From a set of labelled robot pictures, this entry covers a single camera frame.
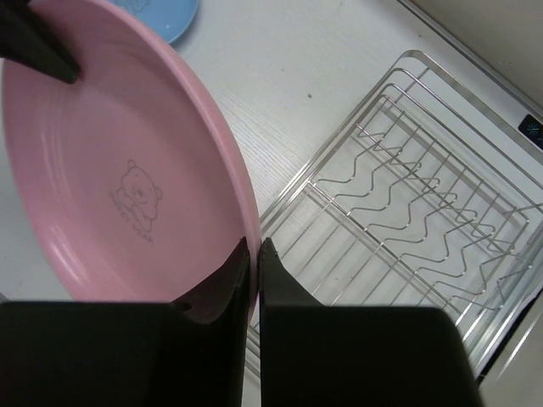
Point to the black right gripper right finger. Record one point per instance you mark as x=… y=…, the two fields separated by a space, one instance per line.
x=317 y=355

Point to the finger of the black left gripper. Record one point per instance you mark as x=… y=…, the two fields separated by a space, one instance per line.
x=26 y=39

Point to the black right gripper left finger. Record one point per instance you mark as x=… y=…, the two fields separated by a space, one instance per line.
x=188 y=352

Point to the blue plastic plate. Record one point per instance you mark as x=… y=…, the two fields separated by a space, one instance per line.
x=169 y=19

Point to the pink plastic plate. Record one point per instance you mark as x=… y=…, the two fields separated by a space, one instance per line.
x=133 y=183

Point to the metal wire dish rack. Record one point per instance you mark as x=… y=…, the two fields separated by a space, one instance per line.
x=424 y=196

